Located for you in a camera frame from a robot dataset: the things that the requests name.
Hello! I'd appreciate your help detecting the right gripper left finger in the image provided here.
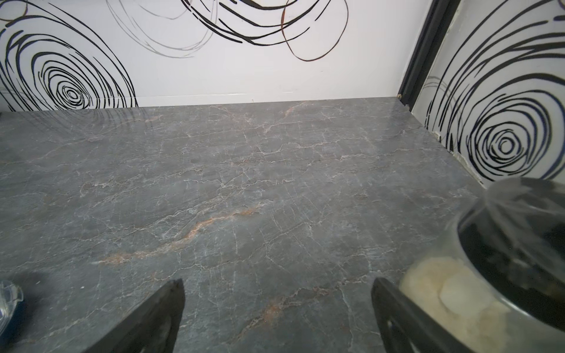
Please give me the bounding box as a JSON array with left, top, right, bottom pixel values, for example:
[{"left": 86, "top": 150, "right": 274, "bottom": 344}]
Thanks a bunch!
[{"left": 85, "top": 279, "right": 185, "bottom": 352}]

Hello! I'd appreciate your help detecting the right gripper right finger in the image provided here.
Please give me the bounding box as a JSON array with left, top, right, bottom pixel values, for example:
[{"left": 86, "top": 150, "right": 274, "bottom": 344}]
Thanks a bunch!
[{"left": 372, "top": 277, "right": 471, "bottom": 353}]

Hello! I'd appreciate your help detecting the glass bottle black cap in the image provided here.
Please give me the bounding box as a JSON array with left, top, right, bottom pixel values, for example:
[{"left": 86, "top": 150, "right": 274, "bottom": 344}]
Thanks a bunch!
[{"left": 400, "top": 177, "right": 564, "bottom": 352}]

